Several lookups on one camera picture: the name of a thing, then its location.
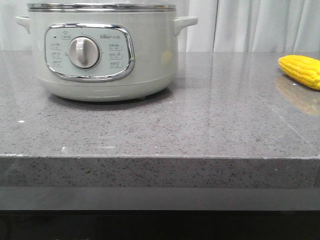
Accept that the glass pot lid steel rim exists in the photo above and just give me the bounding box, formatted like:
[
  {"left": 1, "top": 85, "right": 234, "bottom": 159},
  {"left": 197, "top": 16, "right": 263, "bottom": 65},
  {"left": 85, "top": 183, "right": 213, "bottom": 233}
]
[{"left": 27, "top": 2, "right": 177, "bottom": 13}]

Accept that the yellow corn cob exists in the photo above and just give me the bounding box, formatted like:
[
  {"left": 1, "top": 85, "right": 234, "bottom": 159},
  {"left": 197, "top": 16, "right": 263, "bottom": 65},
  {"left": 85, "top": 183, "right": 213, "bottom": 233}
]
[{"left": 278, "top": 55, "right": 320, "bottom": 91}]

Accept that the pale green electric cooking pot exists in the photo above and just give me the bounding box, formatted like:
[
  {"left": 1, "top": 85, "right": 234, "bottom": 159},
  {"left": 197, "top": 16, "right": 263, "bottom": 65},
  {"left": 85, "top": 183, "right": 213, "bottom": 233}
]
[{"left": 15, "top": 11, "right": 198, "bottom": 102}]

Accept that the white pleated curtain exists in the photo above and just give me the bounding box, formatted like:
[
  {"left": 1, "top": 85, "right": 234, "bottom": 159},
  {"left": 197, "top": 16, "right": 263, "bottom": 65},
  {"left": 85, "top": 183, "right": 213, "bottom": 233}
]
[{"left": 0, "top": 0, "right": 320, "bottom": 53}]

